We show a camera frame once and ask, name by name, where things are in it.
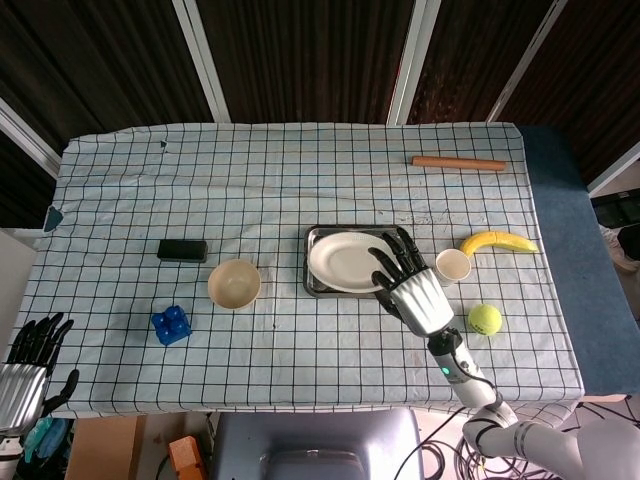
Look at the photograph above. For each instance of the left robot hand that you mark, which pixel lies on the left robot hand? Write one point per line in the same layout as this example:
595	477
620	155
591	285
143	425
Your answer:
20	395

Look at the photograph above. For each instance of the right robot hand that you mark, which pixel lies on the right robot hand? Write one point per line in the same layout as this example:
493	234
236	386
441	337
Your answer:
422	302

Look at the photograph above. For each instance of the white round plate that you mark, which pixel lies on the white round plate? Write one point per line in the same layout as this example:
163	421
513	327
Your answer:
340	260

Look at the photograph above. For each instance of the beige bowl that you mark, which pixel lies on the beige bowl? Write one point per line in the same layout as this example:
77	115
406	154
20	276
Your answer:
234	285

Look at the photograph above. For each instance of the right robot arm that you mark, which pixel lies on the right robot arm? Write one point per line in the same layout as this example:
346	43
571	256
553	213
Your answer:
465	377

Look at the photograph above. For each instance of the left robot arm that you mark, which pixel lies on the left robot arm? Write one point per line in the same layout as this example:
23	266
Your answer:
9	447

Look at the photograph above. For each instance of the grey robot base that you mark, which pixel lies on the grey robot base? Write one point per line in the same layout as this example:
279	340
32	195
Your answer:
315	440

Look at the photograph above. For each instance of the metal tray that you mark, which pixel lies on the metal tray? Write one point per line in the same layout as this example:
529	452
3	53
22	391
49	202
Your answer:
316	236

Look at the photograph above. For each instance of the white paper cup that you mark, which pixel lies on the white paper cup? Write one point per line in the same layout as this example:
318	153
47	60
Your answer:
454	265

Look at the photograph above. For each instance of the yellow tennis ball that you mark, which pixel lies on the yellow tennis ball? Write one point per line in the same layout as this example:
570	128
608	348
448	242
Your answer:
485	320

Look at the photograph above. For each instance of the brown cardboard box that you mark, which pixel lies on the brown cardboard box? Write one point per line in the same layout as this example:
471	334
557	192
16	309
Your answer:
102	447

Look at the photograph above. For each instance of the yellow banana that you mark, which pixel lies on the yellow banana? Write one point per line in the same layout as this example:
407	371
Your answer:
500	240

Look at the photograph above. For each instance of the wooden rolling pin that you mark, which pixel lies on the wooden rolling pin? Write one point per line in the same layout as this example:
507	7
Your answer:
457	164

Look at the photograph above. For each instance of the blue felt table cover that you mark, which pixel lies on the blue felt table cover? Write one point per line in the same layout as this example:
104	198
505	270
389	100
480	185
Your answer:
565	225

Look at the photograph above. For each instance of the blue building block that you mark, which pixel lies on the blue building block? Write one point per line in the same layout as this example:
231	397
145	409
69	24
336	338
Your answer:
171	327

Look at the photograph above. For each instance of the orange box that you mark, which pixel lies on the orange box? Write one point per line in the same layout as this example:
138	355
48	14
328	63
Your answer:
185	457

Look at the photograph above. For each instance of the checked light blue tablecloth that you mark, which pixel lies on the checked light blue tablecloth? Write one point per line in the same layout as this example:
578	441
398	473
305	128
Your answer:
250	175

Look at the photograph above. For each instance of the black plastic crate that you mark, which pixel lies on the black plastic crate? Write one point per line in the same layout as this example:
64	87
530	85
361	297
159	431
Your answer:
617	210

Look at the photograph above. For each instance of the black rectangular box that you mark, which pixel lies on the black rectangular box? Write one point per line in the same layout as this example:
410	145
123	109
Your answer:
181	250

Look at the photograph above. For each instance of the white partition frame post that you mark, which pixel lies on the white partition frame post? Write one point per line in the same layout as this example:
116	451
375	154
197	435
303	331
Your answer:
25	135
200	60
617	172
525	60
412	60

